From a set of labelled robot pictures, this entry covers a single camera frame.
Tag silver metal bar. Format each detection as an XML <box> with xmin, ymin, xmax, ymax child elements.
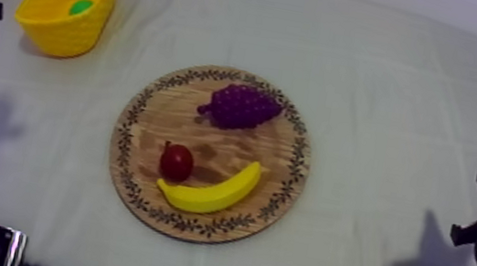
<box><xmin>4</xmin><ymin>227</ymin><xmax>29</xmax><ymax>266</ymax></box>

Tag yellow plastic basket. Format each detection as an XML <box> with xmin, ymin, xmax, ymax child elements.
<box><xmin>8</xmin><ymin>0</ymin><xmax>118</xmax><ymax>68</ymax></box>

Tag purple toy grapes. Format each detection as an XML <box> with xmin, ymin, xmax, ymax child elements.
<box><xmin>193</xmin><ymin>77</ymin><xmax>287</xmax><ymax>140</ymax></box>

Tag green toy pear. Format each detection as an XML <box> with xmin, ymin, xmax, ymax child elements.
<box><xmin>68</xmin><ymin>0</ymin><xmax>96</xmax><ymax>20</ymax></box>

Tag yellow toy banana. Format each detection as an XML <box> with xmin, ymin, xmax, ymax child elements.
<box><xmin>151</xmin><ymin>144</ymin><xmax>265</xmax><ymax>225</ymax></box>

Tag small red fruit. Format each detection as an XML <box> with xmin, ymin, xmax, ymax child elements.
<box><xmin>154</xmin><ymin>139</ymin><xmax>198</xmax><ymax>186</ymax></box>

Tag round wooden board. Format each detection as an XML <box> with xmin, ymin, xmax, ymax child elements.
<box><xmin>95</xmin><ymin>48</ymin><xmax>325</xmax><ymax>261</ymax></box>

